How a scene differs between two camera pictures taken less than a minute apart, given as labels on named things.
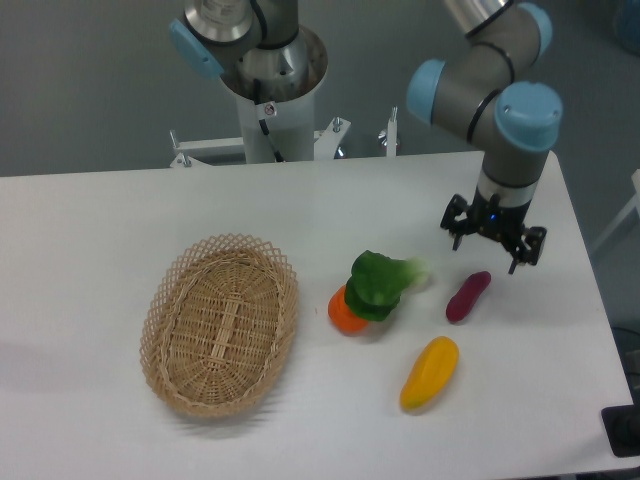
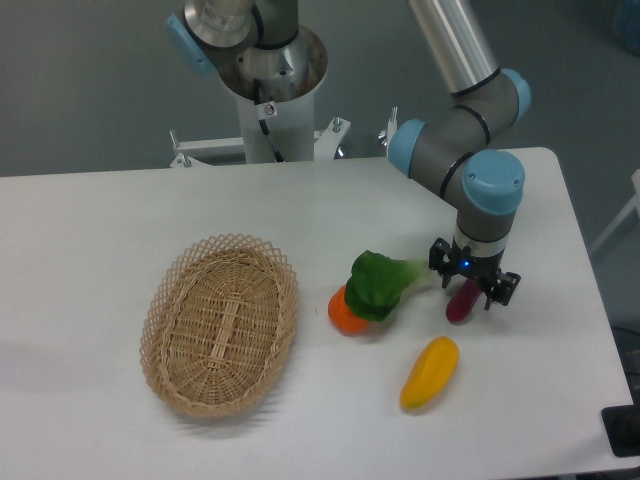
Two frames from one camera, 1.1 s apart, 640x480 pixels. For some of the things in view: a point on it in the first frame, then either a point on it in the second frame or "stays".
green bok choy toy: [376, 283] stays
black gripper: [488, 216] → [446, 259]
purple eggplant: [461, 304] stays
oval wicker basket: [219, 323] stays
